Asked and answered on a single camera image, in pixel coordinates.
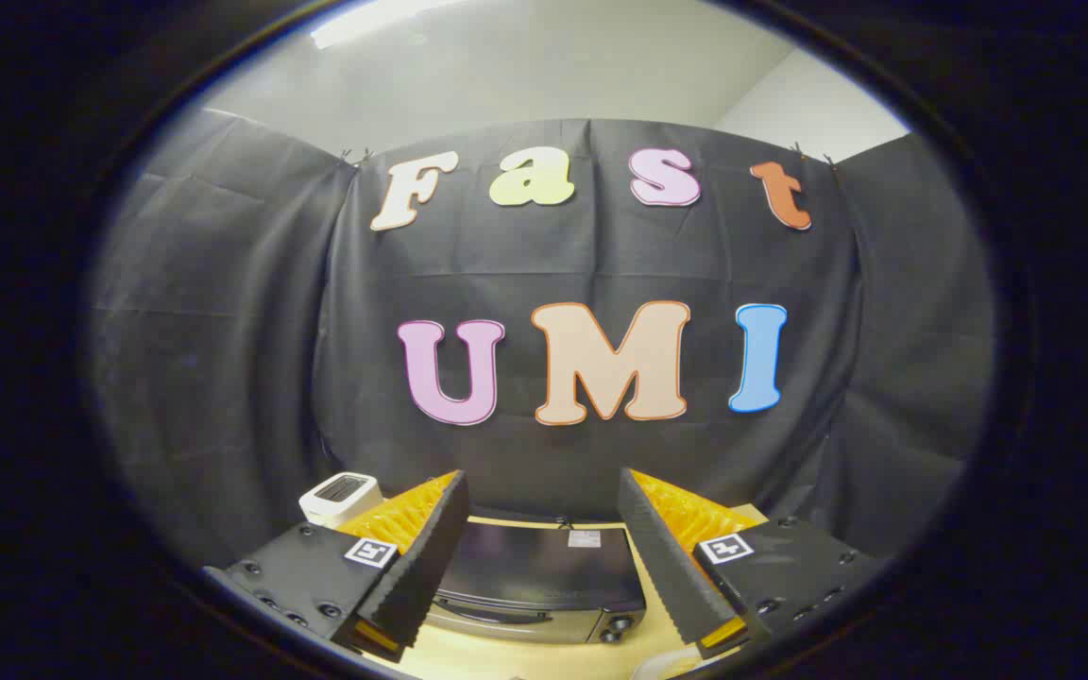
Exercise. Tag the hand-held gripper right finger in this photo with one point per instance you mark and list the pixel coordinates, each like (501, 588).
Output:
(667, 567)

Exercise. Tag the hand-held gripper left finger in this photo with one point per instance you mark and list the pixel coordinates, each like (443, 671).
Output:
(416, 557)

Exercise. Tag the black toaster oven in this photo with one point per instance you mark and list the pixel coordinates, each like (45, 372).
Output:
(535, 567)

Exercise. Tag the white pop-up toaster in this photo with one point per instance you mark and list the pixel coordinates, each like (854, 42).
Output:
(336, 496)

